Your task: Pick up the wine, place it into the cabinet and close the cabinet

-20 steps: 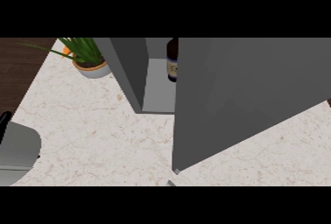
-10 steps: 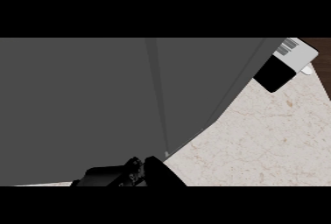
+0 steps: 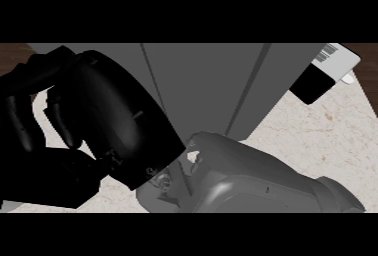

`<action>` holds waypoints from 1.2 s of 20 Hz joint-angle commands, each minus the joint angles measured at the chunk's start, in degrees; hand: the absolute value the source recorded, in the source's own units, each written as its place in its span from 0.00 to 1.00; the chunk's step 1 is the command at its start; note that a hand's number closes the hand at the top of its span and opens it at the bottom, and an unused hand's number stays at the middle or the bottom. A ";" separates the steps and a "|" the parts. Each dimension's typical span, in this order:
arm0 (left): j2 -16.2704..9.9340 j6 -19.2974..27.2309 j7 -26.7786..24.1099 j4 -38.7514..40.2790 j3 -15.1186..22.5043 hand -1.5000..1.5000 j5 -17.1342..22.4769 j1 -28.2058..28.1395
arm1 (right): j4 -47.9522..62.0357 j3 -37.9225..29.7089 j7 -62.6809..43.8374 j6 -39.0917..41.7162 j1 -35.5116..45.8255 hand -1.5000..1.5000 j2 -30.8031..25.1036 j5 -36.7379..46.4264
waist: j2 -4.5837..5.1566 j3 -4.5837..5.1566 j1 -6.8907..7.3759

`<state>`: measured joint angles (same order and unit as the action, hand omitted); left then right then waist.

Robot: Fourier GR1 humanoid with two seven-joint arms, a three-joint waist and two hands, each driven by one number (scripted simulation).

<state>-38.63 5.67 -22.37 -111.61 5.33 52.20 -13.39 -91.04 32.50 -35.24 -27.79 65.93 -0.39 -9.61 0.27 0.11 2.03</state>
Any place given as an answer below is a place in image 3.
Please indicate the dark grey cabinet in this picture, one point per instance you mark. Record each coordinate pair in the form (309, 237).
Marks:
(207, 86)

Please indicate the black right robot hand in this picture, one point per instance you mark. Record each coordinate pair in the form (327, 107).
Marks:
(123, 120)

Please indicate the black wine bottle white label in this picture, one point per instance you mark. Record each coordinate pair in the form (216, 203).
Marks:
(309, 85)

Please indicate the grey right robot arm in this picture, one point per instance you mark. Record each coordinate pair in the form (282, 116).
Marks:
(256, 186)

